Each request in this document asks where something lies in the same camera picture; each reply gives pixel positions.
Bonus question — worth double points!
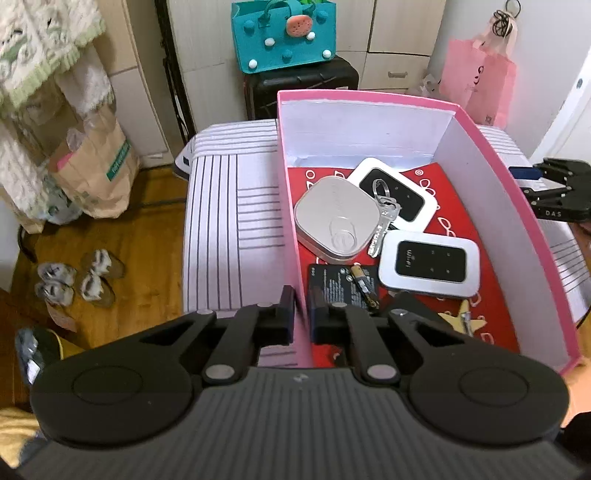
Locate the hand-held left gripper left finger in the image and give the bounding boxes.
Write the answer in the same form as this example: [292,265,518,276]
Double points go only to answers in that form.
[139,285,295,387]

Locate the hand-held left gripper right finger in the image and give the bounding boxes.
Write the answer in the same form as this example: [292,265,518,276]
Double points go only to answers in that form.
[308,285,468,387]

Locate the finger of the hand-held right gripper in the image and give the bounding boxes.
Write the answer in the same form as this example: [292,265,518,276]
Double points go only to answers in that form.
[509,158,591,186]
[518,184,572,207]

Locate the gold black cylindrical battery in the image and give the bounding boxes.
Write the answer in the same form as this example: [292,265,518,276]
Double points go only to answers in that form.
[349,264,380,315]

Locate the silver keys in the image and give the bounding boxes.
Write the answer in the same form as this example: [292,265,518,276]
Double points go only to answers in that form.
[367,178,402,258]

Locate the white pocket router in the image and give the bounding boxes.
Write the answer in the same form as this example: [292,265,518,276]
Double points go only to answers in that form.
[378,230,481,297]
[346,157,438,232]

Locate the pink cardboard box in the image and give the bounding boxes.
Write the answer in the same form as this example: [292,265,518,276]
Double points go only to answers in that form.
[276,89,581,376]

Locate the red printed paper lining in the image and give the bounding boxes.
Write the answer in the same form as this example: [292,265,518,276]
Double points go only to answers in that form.
[287,161,520,367]

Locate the striped white table cover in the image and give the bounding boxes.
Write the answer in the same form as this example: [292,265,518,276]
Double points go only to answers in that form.
[182,119,591,370]

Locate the pink paper bag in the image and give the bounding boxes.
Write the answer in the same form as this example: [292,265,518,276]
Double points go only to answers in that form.
[438,18,518,130]

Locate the grey square device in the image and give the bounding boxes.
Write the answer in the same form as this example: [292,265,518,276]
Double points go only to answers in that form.
[294,176,380,265]

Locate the cream drawer cabinet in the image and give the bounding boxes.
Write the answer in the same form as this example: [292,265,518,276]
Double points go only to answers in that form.
[332,0,448,93]

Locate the black suitcase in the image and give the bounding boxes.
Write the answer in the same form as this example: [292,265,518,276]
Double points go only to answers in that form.
[244,55,360,121]

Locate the grey white sneaker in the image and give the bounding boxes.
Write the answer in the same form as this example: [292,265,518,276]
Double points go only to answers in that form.
[37,262,77,284]
[36,281,75,306]

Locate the brown paper bag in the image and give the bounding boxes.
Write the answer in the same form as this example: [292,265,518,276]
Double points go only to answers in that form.
[48,108,141,219]

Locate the dark plastic bag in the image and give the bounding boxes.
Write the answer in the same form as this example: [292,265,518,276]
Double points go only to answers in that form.
[16,328,65,384]

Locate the teal felt bag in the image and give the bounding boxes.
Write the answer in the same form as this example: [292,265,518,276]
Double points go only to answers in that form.
[231,0,338,75]

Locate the beige cabinet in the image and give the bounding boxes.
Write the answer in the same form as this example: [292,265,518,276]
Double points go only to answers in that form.
[106,0,171,160]

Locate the black stand pole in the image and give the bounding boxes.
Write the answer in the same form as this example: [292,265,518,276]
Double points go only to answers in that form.
[154,0,197,139]

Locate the yellow cloth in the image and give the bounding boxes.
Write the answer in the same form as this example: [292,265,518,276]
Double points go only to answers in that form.
[0,406,42,467]

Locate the white fluffy towel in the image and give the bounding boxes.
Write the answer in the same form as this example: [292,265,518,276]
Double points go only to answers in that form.
[55,46,116,121]

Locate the white green fringed blanket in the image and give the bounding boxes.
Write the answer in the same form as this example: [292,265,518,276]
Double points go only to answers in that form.
[0,0,107,107]

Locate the black wire ornament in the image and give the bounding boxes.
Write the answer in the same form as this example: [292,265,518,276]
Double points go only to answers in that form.
[492,0,522,38]

